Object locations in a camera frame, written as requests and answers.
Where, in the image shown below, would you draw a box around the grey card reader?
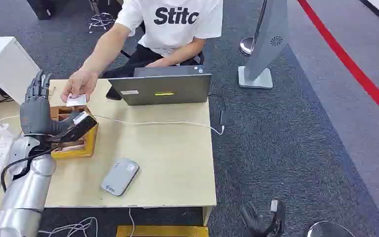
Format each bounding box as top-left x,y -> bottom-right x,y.
101,158 -> 141,197

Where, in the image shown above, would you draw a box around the white cabinet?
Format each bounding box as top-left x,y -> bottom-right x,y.
0,36 -> 42,105

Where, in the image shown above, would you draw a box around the chrome stand base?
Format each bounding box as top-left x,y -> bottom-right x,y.
239,37 -> 256,56

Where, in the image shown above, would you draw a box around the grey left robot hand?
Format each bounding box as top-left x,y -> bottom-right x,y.
20,69 -> 83,137

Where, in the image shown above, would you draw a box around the person's left hand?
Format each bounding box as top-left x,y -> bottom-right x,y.
145,58 -> 169,68

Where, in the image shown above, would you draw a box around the white cable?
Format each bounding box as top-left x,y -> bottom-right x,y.
0,114 -> 226,136

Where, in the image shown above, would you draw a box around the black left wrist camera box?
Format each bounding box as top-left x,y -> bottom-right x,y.
52,111 -> 98,144

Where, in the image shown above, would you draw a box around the yellow wooden board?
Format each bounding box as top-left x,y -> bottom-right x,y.
115,225 -> 210,237

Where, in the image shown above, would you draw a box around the person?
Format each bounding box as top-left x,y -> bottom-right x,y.
60,0 -> 224,104

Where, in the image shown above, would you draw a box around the wooden card box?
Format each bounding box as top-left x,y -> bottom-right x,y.
49,105 -> 99,159

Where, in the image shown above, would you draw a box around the chrome chair base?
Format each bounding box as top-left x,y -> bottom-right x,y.
87,0 -> 116,34

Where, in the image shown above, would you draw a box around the person's right hand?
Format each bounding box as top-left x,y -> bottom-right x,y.
60,69 -> 99,104

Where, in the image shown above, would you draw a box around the white card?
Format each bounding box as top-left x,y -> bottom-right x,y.
66,94 -> 88,108

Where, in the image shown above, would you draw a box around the grey standing display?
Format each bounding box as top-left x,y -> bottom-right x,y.
237,0 -> 289,89

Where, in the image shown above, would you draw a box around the grey laptop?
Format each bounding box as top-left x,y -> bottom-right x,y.
107,65 -> 213,106

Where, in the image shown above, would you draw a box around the black cabinet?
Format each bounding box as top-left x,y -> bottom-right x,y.
25,0 -> 59,21

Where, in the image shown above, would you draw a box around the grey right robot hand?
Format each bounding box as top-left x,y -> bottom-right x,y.
239,200 -> 287,237

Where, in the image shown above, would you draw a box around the white floor cables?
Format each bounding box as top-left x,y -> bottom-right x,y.
38,208 -> 136,237

